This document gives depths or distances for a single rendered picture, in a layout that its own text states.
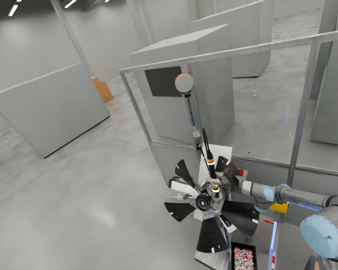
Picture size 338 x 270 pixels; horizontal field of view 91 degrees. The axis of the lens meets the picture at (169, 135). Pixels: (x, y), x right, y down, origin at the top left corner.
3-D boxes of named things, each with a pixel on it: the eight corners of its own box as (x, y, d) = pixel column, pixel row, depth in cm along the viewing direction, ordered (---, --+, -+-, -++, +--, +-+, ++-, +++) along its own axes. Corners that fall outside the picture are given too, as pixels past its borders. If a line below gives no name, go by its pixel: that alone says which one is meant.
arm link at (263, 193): (272, 205, 87) (274, 196, 83) (249, 199, 94) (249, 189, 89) (274, 194, 92) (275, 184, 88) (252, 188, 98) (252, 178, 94)
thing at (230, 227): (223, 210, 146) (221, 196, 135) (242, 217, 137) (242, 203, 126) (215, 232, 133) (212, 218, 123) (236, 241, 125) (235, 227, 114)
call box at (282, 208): (272, 193, 138) (273, 185, 132) (287, 197, 132) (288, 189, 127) (270, 210, 128) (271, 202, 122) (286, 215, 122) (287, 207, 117)
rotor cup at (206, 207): (198, 204, 134) (191, 209, 123) (200, 187, 134) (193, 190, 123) (216, 211, 126) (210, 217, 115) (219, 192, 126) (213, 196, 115)
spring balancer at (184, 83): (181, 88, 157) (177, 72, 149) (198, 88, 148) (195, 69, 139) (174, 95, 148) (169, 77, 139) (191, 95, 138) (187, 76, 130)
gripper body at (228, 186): (220, 190, 103) (241, 197, 96) (219, 181, 98) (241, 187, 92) (224, 181, 108) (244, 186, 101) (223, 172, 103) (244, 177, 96)
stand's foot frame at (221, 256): (213, 213, 236) (212, 210, 232) (248, 226, 211) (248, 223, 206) (195, 260, 197) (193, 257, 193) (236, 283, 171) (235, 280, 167)
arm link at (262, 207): (277, 207, 97) (278, 196, 91) (260, 216, 95) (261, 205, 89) (266, 197, 103) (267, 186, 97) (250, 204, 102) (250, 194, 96)
